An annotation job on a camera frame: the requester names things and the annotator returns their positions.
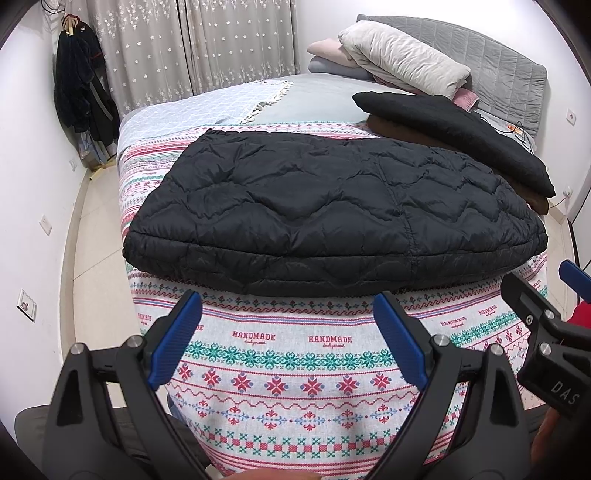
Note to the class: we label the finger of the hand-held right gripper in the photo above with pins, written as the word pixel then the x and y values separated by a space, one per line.
pixel 524 295
pixel 576 279

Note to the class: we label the black quilted jacket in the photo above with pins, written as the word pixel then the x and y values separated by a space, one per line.
pixel 323 212

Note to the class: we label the white folded duvet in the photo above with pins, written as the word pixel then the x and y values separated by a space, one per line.
pixel 406 55

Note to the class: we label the brown folded garment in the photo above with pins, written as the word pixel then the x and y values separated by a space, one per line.
pixel 383 127

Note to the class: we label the grey bed sheet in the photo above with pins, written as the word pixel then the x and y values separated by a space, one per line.
pixel 318 99

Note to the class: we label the clear plastic bag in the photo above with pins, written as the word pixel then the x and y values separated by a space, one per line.
pixel 94 147

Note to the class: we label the grey star-patterned curtain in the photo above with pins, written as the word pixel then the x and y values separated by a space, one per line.
pixel 194 46

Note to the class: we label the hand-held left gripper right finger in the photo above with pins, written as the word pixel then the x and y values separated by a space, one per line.
pixel 399 341

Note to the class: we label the light blue fringed blanket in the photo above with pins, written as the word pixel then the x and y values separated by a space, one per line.
pixel 194 106

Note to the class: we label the black folded garment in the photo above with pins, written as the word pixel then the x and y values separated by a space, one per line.
pixel 461 124

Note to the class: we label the person's right hand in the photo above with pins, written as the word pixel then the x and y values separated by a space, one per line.
pixel 547 438

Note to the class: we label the grey pillow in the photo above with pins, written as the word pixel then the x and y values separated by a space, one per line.
pixel 332 68

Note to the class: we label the orange charger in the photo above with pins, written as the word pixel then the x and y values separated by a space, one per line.
pixel 515 130

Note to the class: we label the pink pillow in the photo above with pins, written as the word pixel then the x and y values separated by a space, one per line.
pixel 325 50
pixel 464 98

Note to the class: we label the black hanging clothes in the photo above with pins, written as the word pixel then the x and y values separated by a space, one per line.
pixel 83 92

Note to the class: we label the red plastic chair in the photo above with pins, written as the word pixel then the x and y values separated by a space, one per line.
pixel 582 317

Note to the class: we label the grey padded headboard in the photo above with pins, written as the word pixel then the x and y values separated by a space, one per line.
pixel 503 64

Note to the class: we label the wooden coat rack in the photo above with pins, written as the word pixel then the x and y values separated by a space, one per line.
pixel 104 168

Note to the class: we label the patterned bedspread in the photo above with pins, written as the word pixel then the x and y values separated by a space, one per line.
pixel 300 369

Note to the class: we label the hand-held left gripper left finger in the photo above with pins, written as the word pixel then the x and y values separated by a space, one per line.
pixel 178 341

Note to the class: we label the person's left hand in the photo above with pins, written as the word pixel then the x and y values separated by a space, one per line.
pixel 277 475

